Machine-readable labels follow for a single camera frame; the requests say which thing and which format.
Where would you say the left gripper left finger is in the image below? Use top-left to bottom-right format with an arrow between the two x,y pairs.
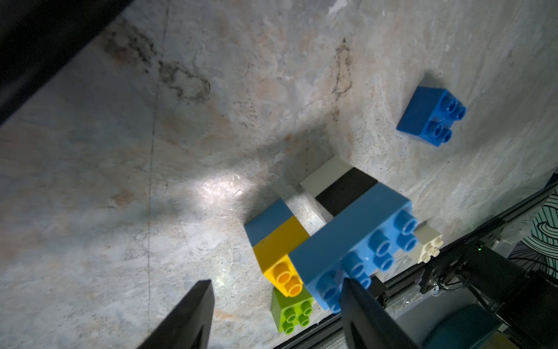
139,280 -> 215,349

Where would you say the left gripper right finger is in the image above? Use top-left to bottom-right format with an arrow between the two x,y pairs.
340,279 -> 418,349

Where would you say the light blue long brick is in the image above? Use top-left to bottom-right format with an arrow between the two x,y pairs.
289,183 -> 418,314

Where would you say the yellow square brick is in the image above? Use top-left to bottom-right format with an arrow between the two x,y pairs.
253,216 -> 310,298

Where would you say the black square brick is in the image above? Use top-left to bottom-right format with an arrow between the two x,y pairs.
315,167 -> 378,220

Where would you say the light blue square brick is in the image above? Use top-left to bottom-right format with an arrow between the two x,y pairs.
244,199 -> 294,247

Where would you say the white square brick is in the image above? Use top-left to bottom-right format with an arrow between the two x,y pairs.
300,156 -> 353,198

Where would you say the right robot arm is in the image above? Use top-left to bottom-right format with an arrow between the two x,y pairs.
419,239 -> 557,348

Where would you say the lime green square brick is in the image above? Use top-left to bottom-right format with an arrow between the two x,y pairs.
270,286 -> 314,334

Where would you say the cream square brick lower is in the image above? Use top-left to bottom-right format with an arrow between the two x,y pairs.
408,223 -> 444,264

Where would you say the dark blue square brick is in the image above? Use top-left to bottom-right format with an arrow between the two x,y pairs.
396,86 -> 467,147

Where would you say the black grey chessboard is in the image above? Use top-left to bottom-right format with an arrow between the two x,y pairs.
1,1 -> 130,122

